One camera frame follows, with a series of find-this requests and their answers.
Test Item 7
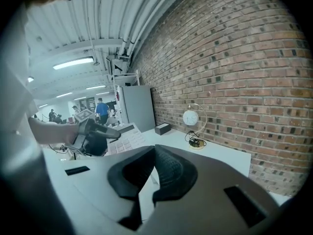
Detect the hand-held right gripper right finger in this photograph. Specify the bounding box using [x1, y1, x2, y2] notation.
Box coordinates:
[140, 144, 281, 235]

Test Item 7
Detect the black open box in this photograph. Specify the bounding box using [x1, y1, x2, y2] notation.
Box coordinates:
[155, 123, 171, 136]

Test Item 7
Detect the white calculator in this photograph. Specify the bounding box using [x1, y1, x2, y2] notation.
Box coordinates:
[106, 122, 148, 156]

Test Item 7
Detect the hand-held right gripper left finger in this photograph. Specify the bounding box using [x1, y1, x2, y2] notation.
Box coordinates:
[47, 145, 156, 235]

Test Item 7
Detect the globe lamp with gold base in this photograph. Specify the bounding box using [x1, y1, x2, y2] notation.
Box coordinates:
[182, 103, 208, 151]

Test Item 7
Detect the person's light shirt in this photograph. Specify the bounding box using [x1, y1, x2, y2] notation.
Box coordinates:
[0, 3, 75, 235]

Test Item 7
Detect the person's left forearm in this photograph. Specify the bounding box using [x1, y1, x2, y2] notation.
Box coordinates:
[28, 116, 80, 145]

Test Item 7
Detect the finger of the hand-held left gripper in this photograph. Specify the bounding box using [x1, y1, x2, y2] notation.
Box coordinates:
[84, 118, 122, 140]
[82, 131, 109, 157]

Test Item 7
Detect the white shelving rack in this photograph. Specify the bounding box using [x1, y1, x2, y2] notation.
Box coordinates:
[112, 70, 141, 127]

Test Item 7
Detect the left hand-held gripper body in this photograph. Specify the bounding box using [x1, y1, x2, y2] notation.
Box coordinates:
[70, 109, 95, 156]

